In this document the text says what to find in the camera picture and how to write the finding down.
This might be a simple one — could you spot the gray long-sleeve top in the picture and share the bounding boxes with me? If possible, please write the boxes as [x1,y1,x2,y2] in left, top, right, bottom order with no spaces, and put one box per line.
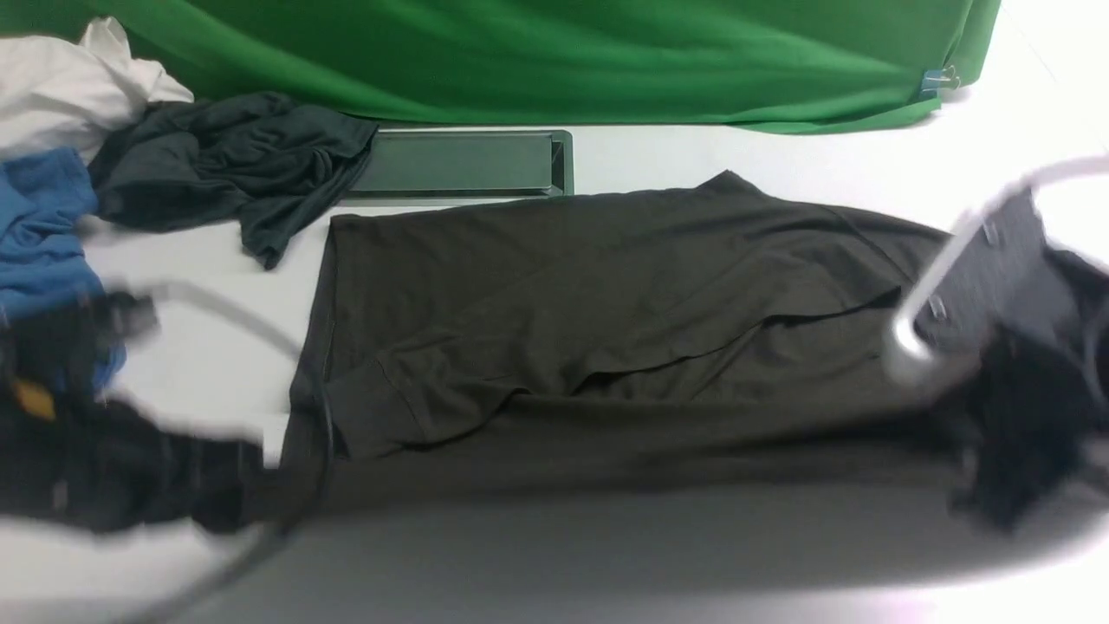
[282,172,985,514]

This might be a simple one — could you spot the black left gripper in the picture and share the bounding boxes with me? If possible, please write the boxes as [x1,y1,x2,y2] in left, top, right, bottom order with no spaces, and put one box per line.
[52,399,269,536]

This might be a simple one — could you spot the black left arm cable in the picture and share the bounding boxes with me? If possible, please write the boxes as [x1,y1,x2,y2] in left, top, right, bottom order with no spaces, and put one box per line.
[113,279,334,624]

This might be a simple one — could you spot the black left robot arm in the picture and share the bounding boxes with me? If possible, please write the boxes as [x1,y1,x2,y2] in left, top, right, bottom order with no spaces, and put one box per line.
[3,291,266,536]

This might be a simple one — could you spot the white right arm cable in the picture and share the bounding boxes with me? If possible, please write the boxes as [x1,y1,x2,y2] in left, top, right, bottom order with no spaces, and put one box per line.
[884,154,1109,387]

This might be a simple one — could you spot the dark teal crumpled garment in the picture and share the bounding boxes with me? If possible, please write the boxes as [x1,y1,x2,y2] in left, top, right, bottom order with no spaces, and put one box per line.
[88,92,378,270]

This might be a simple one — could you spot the blue garment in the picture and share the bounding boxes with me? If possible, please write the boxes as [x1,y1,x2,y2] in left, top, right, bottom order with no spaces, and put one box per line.
[1,147,135,400]

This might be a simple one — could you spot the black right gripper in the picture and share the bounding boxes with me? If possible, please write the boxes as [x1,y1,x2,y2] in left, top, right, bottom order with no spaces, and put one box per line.
[952,250,1106,530]

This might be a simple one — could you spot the white crumpled garment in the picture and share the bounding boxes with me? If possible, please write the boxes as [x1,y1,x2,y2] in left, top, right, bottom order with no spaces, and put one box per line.
[1,16,194,164]

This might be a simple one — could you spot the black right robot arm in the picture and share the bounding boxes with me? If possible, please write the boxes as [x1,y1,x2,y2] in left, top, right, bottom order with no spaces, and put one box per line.
[892,190,1106,532]

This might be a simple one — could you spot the gray table cable tray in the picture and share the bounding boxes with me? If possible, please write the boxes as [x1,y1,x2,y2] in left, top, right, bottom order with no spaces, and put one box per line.
[346,129,574,205]

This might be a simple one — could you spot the green backdrop cloth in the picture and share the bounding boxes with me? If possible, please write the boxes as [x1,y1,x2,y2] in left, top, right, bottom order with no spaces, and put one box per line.
[3,1,1001,135]

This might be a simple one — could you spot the blue binder clip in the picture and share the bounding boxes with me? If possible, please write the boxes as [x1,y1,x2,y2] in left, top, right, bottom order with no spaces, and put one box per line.
[918,67,962,99]

